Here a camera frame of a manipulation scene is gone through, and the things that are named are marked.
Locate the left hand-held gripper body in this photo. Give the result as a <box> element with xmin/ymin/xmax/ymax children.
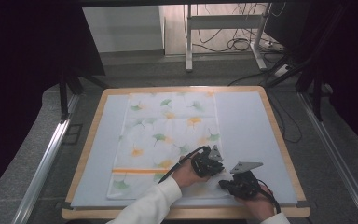
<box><xmin>190</xmin><ymin>144</ymin><xmax>226</xmax><ymax>179</ymax></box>

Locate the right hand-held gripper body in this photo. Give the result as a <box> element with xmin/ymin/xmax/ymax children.
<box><xmin>225</xmin><ymin>161</ymin><xmax>265</xmax><ymax>201</ymax></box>

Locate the white leaf-print cloth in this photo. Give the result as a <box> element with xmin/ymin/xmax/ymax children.
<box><xmin>105</xmin><ymin>91</ymin><xmax>241</xmax><ymax>201</ymax></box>

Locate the person's left hand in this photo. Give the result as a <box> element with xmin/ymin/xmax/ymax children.
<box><xmin>171</xmin><ymin>158</ymin><xmax>213</xmax><ymax>189</ymax></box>

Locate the person's right hand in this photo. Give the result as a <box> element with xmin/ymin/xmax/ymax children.
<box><xmin>235</xmin><ymin>184</ymin><xmax>276</xmax><ymax>222</ymax></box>

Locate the pale blue table mat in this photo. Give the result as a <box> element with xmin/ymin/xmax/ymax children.
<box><xmin>70</xmin><ymin>91</ymin><xmax>299</xmax><ymax>209</ymax></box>

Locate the white power strip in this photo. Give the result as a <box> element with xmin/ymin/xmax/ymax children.
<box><xmin>273</xmin><ymin>63</ymin><xmax>294</xmax><ymax>78</ymax></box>

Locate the wooden table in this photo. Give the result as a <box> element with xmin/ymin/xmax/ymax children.
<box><xmin>61</xmin><ymin>85</ymin><xmax>311</xmax><ymax>220</ymax></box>

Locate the black metal stand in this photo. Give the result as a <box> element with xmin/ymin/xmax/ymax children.
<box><xmin>265</xmin><ymin>4</ymin><xmax>351</xmax><ymax>123</ymax></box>
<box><xmin>58</xmin><ymin>69</ymin><xmax>110</xmax><ymax>121</ymax></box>

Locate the dark floor grate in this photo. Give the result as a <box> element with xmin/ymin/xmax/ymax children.
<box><xmin>62</xmin><ymin>123</ymin><xmax>84</xmax><ymax>146</ymax></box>

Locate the dark curtain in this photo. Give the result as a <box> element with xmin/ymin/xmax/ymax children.
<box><xmin>0</xmin><ymin>0</ymin><xmax>106</xmax><ymax>203</ymax></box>
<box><xmin>262</xmin><ymin>0</ymin><xmax>358</xmax><ymax>158</ymax></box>

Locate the white cabinet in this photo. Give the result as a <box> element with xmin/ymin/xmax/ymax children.
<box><xmin>82</xmin><ymin>5</ymin><xmax>166</xmax><ymax>54</ymax></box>

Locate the left hand-held gripper black cable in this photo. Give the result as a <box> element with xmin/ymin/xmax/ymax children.
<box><xmin>157</xmin><ymin>145</ymin><xmax>210</xmax><ymax>185</ymax></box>

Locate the hand-held gripper black cable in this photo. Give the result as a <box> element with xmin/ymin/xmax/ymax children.
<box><xmin>157</xmin><ymin>145</ymin><xmax>210</xmax><ymax>185</ymax></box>
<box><xmin>256</xmin><ymin>178</ymin><xmax>282</xmax><ymax>215</ymax></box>

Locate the right hand-held gripper black cable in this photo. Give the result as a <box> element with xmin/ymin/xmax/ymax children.
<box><xmin>256</xmin><ymin>178</ymin><xmax>282</xmax><ymax>215</ymax></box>

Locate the thin black floor cable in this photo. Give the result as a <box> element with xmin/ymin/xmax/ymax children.
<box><xmin>268</xmin><ymin>92</ymin><xmax>303</xmax><ymax>145</ymax></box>

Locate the metal floor rail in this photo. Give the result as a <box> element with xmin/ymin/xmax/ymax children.
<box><xmin>11</xmin><ymin>93</ymin><xmax>81</xmax><ymax>224</ymax></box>
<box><xmin>297</xmin><ymin>91</ymin><xmax>358</xmax><ymax>224</ymax></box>

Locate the tangle of black floor cables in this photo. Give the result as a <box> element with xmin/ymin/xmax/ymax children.
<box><xmin>195</xmin><ymin>2</ymin><xmax>264</xmax><ymax>54</ymax></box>

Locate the white desk frame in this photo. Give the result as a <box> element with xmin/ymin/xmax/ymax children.
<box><xmin>184</xmin><ymin>3</ymin><xmax>269</xmax><ymax>74</ymax></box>

